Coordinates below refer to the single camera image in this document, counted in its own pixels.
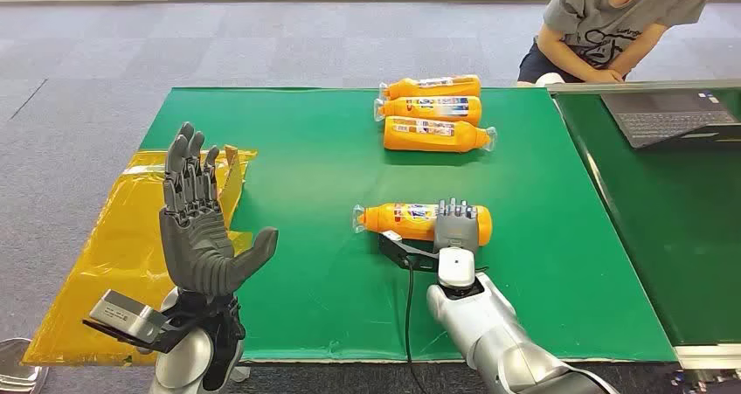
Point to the dark right wrist camera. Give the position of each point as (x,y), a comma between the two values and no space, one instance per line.
(399,252)

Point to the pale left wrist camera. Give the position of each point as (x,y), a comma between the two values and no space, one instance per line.
(124,316)

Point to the white round object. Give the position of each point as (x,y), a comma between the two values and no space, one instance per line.
(549,79)

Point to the shiny metal base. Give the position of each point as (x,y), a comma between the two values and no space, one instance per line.
(17,368)

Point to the person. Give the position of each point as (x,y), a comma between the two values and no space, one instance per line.
(590,21)

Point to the green table with metal frame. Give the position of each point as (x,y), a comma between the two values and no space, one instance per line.
(666,218)

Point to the orange bottle with clear cap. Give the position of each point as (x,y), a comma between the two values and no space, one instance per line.
(382,220)
(434,136)
(428,110)
(434,86)

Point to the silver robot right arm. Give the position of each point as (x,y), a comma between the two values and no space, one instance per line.
(492,333)

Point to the green table mat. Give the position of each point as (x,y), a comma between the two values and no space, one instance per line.
(324,165)

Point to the yellow plastic sheet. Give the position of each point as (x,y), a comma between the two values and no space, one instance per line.
(116,252)

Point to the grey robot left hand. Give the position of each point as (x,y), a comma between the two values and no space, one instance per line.
(197,252)

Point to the dark grey laptop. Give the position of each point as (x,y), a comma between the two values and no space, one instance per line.
(666,119)

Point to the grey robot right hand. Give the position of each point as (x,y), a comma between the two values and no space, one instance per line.
(456,232)

